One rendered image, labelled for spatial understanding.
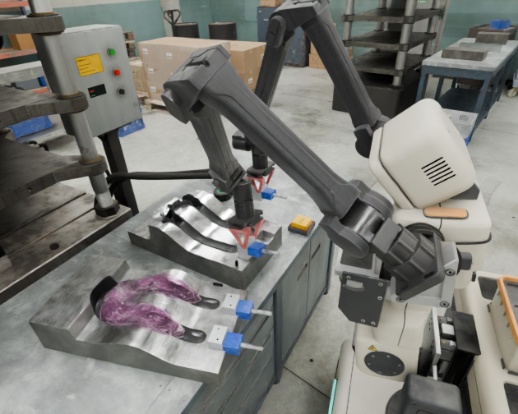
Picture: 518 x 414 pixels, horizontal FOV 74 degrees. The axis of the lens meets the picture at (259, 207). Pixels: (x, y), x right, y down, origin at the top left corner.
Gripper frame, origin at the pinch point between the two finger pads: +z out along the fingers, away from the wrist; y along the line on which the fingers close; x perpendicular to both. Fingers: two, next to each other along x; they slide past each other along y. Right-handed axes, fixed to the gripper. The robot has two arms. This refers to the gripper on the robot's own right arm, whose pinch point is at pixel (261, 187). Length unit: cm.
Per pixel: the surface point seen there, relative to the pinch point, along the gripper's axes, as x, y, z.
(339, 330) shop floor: 27, -25, 96
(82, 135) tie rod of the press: -60, 27, -22
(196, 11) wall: -571, -653, -21
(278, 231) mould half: 13.6, 13.0, 7.3
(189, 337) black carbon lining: 13, 59, 10
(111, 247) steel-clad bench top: -41, 42, 13
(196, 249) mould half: -5.2, 34.3, 6.4
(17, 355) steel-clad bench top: -27, 84, 14
